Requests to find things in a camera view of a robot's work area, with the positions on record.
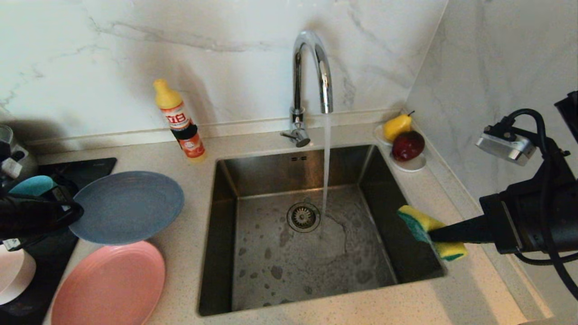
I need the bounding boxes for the yellow green sponge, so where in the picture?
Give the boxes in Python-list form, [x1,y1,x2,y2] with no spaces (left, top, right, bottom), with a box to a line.
[397,205,469,262]

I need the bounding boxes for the orange dish soap bottle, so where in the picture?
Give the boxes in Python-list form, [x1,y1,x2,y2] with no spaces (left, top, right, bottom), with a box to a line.
[154,79,208,163]

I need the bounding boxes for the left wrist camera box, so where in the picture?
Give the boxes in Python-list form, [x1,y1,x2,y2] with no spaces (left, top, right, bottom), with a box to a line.
[1,158,23,179]

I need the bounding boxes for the black glass cooktop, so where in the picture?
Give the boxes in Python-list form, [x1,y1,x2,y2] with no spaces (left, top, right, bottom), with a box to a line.
[0,157,117,325]

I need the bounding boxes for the pink plate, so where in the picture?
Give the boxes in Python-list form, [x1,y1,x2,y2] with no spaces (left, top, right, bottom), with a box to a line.
[50,241,166,325]

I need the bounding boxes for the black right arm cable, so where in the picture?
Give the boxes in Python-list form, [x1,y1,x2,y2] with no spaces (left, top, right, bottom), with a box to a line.
[499,108,578,301]

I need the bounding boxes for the yellow pear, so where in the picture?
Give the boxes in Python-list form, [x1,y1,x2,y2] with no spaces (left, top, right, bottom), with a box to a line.
[383,111,415,142]

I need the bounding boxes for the blue grey plate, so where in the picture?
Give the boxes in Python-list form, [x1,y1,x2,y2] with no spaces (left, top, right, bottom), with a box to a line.
[69,171,185,246]

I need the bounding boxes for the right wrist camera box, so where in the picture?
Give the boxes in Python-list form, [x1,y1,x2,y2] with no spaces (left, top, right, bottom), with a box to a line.
[475,125,538,166]

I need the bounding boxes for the stainless steel sink basin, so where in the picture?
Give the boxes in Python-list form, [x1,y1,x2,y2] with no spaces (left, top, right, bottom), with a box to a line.
[197,144,447,317]

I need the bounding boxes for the round metal drain strainer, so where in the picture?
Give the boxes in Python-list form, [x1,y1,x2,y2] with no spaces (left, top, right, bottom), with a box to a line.
[287,202,321,233]

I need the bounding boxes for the teal bowl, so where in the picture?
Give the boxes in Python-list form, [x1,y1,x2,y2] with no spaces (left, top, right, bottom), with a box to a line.
[9,175,58,197]

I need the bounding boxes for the dark red apple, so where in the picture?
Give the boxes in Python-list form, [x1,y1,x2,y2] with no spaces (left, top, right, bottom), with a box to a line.
[392,130,426,162]

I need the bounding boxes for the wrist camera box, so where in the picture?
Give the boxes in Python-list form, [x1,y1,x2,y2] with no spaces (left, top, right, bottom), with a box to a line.
[475,125,538,166]
[1,158,23,179]

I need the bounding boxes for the chrome gooseneck faucet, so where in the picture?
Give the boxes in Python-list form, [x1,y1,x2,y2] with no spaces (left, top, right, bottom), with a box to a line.
[280,30,334,148]

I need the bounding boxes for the stainless steel pot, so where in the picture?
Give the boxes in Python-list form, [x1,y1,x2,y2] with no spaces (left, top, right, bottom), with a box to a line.
[0,124,28,179]

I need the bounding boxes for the pale pink bowl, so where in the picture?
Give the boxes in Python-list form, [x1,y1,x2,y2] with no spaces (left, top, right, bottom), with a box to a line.
[0,246,37,306]

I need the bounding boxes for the small white fruit dish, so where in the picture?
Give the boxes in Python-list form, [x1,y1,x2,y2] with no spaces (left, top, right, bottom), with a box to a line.
[374,124,427,173]

